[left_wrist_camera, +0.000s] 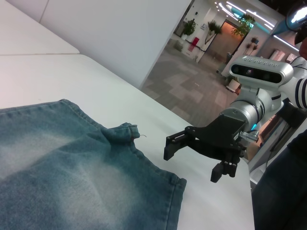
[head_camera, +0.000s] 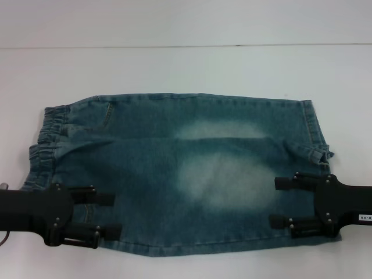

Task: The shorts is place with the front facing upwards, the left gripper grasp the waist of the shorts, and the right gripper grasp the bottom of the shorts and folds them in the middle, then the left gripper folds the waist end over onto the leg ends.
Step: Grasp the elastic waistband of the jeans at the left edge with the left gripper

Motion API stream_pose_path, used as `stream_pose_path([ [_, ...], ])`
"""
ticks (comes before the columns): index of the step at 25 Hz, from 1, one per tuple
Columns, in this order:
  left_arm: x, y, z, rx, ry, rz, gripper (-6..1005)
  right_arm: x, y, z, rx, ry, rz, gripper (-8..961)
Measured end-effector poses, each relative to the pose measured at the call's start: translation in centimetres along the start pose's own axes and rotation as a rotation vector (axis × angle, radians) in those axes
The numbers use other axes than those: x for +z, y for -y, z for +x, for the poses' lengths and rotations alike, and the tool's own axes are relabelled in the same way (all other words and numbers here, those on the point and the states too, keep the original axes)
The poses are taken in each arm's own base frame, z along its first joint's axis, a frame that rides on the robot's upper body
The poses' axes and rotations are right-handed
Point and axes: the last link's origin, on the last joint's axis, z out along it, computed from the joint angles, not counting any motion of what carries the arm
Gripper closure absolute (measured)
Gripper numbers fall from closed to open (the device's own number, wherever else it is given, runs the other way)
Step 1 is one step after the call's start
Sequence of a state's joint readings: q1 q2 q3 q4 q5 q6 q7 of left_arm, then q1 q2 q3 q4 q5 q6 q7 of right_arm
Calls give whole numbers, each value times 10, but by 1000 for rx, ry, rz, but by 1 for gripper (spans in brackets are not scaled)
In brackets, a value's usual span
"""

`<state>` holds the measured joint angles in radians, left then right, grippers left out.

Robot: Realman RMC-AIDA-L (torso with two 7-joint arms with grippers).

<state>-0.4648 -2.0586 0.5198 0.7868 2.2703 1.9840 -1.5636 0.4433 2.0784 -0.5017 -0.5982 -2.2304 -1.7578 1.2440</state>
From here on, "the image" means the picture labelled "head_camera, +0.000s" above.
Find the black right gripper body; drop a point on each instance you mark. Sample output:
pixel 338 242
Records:
pixel 348 203

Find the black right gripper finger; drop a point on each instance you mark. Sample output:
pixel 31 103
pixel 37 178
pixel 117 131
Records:
pixel 279 221
pixel 286 183

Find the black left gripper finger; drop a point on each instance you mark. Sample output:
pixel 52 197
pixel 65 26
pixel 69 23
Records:
pixel 101 199
pixel 110 230

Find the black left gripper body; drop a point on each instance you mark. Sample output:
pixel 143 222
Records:
pixel 32 209

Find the blue denim shorts with print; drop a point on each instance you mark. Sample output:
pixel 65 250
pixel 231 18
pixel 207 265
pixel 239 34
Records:
pixel 180 174

